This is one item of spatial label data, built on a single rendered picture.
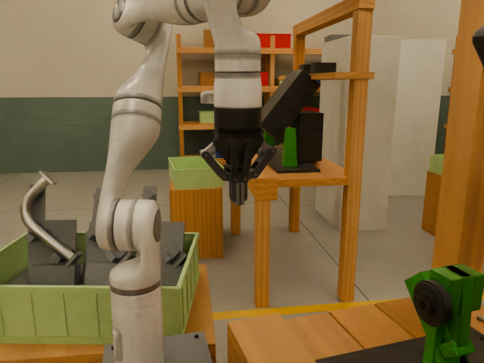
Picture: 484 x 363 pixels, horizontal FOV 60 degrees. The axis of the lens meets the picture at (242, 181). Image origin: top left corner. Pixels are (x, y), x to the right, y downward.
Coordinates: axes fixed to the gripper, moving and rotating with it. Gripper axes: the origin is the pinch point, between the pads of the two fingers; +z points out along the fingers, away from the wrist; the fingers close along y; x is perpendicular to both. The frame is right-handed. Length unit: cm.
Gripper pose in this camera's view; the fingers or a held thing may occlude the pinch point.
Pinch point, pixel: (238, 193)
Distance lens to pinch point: 69.1
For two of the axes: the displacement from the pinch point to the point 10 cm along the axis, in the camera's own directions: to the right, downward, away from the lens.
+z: 0.0, 9.7, 2.5
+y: 9.5, -0.8, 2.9
